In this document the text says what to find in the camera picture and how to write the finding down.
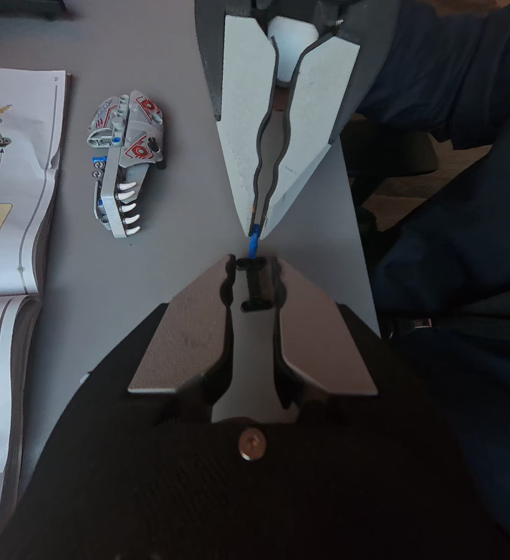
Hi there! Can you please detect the blue lego pin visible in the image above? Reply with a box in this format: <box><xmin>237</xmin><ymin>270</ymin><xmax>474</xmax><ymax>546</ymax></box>
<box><xmin>247</xmin><ymin>223</ymin><xmax>263</xmax><ymax>260</ymax></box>

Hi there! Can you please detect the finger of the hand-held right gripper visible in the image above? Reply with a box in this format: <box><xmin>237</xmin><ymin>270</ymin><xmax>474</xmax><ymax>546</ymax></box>
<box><xmin>218</xmin><ymin>15</ymin><xmax>278</xmax><ymax>237</ymax></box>
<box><xmin>261</xmin><ymin>33</ymin><xmax>361</xmax><ymax>240</ymax></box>

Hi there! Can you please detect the dark object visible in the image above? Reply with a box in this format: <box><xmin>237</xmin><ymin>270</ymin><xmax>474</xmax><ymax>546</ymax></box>
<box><xmin>0</xmin><ymin>0</ymin><xmax>80</xmax><ymax>22</ymax></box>

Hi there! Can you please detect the black lego frame piece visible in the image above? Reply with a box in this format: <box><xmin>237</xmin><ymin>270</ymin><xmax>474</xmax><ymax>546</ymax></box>
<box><xmin>236</xmin><ymin>257</ymin><xmax>274</xmax><ymax>313</ymax></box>

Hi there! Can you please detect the grey lego jaw with teeth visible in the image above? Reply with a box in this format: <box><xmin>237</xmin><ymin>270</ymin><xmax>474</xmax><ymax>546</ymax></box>
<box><xmin>86</xmin><ymin>90</ymin><xmax>168</xmax><ymax>239</ymax></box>

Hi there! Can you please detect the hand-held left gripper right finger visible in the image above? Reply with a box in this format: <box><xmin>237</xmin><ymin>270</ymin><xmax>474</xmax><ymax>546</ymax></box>
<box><xmin>272</xmin><ymin>257</ymin><xmax>378</xmax><ymax>410</ymax></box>

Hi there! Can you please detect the person's dark clothing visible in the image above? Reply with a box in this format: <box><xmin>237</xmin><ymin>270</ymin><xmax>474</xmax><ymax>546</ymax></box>
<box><xmin>369</xmin><ymin>101</ymin><xmax>510</xmax><ymax>560</ymax></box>

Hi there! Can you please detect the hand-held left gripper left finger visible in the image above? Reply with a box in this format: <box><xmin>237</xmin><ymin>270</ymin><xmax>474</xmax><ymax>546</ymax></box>
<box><xmin>128</xmin><ymin>254</ymin><xmax>234</xmax><ymax>406</ymax></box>

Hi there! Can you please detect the person's right forearm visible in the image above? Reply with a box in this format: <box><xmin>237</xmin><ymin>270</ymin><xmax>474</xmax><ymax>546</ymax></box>
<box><xmin>355</xmin><ymin>0</ymin><xmax>510</xmax><ymax>147</ymax></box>

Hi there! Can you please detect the black strap with buckle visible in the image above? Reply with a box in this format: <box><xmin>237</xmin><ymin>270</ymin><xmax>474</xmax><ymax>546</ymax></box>
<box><xmin>382</xmin><ymin>284</ymin><xmax>510</xmax><ymax>340</ymax></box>

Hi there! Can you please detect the lego instruction booklet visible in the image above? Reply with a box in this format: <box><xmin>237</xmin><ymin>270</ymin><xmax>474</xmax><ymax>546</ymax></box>
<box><xmin>0</xmin><ymin>66</ymin><xmax>72</xmax><ymax>560</ymax></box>

